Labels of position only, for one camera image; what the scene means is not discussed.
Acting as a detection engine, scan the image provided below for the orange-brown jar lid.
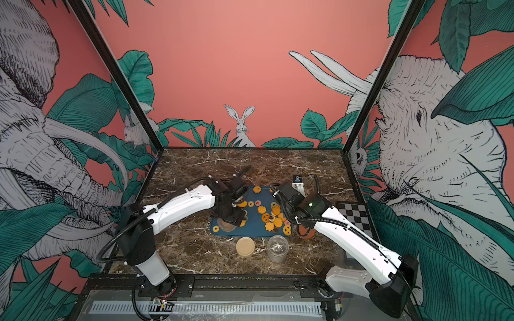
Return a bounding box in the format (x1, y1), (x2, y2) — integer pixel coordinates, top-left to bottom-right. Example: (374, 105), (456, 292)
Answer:
(297, 225), (316, 239)

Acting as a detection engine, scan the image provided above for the jar with beige lid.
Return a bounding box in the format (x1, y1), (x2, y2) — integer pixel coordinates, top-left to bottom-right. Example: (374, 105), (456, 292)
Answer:
(218, 218), (237, 233)

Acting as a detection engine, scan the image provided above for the clear jar of cookies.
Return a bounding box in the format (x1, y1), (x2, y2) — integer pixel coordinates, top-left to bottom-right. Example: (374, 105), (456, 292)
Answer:
(266, 235), (289, 263)

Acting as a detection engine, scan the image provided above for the beige jar lid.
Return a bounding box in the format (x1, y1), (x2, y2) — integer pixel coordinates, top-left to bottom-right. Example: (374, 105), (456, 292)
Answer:
(236, 237), (256, 258)

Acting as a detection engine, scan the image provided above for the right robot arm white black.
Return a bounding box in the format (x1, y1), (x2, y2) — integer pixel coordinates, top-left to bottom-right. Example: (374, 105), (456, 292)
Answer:
(270, 182), (419, 318)

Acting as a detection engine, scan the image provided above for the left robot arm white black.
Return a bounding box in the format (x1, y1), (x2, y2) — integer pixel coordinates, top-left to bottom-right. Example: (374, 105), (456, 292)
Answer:
(96, 167), (251, 299)

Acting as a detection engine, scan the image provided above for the teal rectangular tray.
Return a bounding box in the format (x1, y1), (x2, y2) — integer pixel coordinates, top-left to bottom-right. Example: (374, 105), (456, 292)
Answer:
(210, 186), (293, 238)

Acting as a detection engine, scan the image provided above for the orange flower cookie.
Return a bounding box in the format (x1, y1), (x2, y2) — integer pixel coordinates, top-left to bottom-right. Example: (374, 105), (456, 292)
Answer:
(265, 222), (275, 231)

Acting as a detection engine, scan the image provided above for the black white checkerboard plate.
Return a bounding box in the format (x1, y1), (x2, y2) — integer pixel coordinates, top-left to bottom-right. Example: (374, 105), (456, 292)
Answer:
(336, 202), (372, 236)

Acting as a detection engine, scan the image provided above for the black front mounting rail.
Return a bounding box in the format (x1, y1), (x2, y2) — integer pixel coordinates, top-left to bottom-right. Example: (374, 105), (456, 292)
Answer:
(82, 273), (406, 300)

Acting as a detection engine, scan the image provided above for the white slotted cable duct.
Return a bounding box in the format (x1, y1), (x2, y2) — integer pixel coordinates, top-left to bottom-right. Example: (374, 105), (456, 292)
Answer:
(87, 300), (324, 318)

